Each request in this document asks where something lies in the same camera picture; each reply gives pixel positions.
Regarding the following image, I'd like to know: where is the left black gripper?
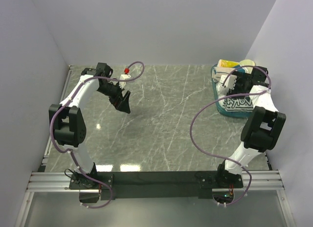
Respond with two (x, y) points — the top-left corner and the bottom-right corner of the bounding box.
(98, 81), (131, 114)

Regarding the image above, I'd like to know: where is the white terry towel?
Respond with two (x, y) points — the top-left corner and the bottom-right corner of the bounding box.
(216, 83), (229, 98)

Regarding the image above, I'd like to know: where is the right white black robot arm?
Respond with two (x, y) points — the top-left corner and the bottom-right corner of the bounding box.
(215, 66), (287, 188)

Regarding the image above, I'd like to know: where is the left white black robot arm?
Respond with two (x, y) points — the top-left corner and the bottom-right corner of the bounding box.
(48, 63), (131, 189)

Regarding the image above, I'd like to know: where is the black white striped rolled towel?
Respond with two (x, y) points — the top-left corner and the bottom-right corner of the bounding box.
(222, 96), (253, 112)

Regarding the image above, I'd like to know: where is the pale yellow rolled towel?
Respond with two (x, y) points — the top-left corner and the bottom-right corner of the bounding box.
(239, 59), (255, 74)

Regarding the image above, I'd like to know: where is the yellow patterned rolled towel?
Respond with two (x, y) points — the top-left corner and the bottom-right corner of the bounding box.
(217, 59), (240, 68)

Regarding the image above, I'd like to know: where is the beige teal rolled towel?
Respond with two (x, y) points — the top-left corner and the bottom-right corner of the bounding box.
(211, 67), (234, 83)

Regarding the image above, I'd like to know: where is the teal tray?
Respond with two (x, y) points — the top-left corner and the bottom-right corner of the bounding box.
(211, 64), (252, 118)

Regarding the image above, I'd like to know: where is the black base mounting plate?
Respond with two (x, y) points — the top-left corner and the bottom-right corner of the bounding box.
(68, 171), (244, 204)

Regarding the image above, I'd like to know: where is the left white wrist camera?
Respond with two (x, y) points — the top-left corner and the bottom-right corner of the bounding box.
(119, 68), (134, 89)

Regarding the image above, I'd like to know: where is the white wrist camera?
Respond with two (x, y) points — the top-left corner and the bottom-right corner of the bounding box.
(119, 68), (134, 89)
(219, 74), (237, 89)

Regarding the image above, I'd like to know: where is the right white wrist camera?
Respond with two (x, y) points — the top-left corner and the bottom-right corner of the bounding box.
(219, 74), (237, 89)

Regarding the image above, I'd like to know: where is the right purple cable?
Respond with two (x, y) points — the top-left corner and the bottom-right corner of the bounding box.
(190, 66), (252, 206)

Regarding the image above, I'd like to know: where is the aluminium rail frame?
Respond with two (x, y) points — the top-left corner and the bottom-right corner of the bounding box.
(17, 65), (295, 227)

